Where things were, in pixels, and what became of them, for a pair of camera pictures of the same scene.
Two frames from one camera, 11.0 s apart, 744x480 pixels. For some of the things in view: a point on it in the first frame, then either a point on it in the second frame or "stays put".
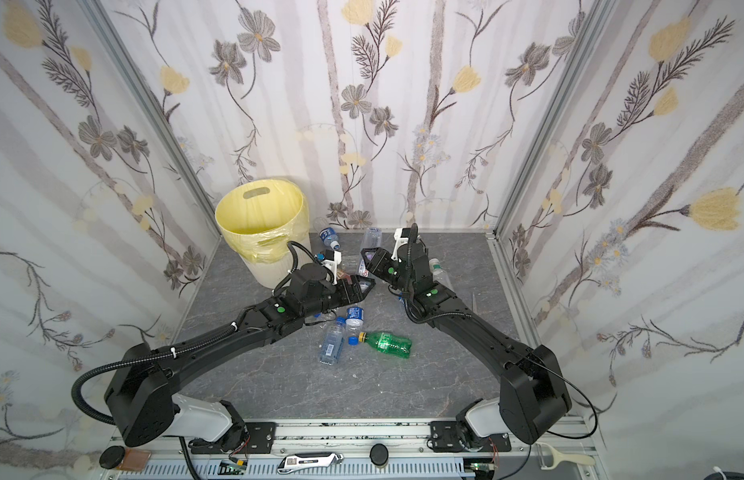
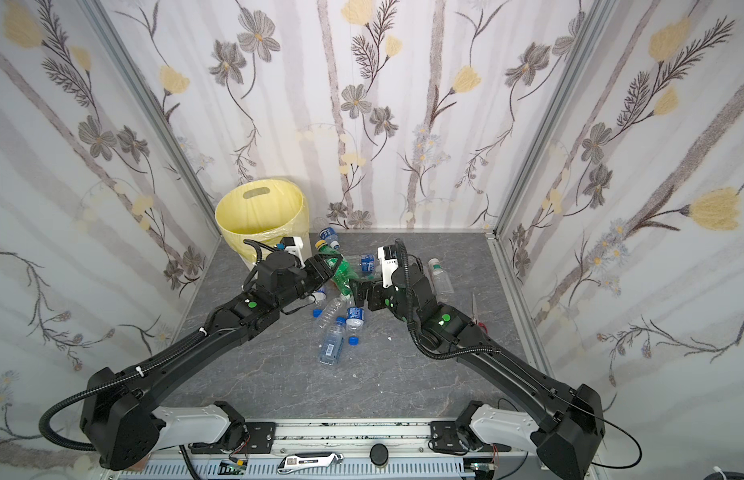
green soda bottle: (388, 343) → (343, 277)
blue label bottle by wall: (329, 237) stays put
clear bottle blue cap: (333, 343) stays put
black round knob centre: (379, 455) stays put
